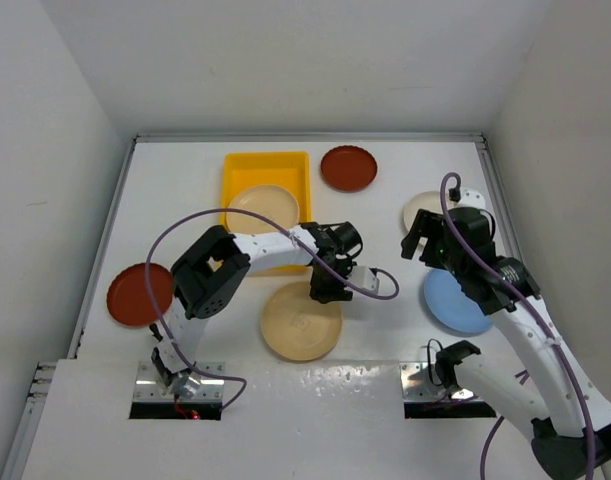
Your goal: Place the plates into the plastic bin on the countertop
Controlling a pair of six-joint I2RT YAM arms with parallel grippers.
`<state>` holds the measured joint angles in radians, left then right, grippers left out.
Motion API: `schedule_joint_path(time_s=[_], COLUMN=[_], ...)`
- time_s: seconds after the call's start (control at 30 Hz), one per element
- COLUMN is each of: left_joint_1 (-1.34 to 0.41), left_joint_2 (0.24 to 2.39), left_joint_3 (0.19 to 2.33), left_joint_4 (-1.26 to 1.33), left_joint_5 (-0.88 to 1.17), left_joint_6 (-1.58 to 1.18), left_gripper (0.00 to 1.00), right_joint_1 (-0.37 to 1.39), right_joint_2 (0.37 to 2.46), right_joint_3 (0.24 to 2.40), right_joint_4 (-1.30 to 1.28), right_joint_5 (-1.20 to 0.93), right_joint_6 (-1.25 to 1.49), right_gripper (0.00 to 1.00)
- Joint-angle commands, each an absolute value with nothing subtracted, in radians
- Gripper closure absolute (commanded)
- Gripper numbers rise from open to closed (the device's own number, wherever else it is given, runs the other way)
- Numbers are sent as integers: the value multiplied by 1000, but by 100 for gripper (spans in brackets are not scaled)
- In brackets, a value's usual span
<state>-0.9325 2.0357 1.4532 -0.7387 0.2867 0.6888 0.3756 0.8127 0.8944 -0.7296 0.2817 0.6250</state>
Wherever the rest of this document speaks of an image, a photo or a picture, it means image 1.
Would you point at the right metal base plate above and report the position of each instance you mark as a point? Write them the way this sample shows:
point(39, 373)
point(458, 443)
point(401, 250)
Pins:
point(420, 384)

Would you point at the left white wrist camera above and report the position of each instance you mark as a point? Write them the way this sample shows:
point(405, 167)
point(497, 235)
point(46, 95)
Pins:
point(365, 279)

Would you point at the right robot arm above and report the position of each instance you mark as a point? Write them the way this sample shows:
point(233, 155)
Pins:
point(567, 421)

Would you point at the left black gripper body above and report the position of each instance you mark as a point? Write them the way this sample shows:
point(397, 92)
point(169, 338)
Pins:
point(344, 268)

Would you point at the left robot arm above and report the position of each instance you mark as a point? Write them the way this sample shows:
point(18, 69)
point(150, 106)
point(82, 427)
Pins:
point(206, 277)

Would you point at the dark red plate top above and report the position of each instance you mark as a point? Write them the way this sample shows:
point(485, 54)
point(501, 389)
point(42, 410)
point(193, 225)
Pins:
point(348, 168)

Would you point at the metal base plate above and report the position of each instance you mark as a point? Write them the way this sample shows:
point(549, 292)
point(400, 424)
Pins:
point(420, 384)
point(210, 385)

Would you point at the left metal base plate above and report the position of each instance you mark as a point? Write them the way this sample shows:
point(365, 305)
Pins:
point(210, 385)

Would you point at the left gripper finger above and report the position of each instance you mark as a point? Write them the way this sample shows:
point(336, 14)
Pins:
point(320, 293)
point(342, 294)

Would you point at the light blue plate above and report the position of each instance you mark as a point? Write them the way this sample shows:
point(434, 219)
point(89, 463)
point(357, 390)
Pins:
point(451, 307)

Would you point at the yellow plastic bin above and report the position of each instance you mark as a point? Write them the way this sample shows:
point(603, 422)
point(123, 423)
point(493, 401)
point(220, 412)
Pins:
point(289, 170)

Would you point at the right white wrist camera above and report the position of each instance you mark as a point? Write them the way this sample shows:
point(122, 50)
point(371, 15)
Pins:
point(461, 197)

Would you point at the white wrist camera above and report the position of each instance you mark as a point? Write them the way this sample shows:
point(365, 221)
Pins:
point(365, 279)
point(461, 197)

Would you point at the dark red plate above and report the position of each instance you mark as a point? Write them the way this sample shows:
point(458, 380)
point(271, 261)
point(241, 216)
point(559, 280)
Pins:
point(127, 299)
point(348, 168)

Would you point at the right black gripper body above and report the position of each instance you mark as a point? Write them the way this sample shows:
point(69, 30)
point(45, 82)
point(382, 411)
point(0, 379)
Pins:
point(436, 255)

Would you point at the tan plate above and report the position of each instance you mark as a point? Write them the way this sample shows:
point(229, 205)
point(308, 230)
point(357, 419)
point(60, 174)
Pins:
point(270, 201)
point(297, 328)

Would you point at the cream white plate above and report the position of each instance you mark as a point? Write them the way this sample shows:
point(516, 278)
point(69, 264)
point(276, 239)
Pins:
point(429, 200)

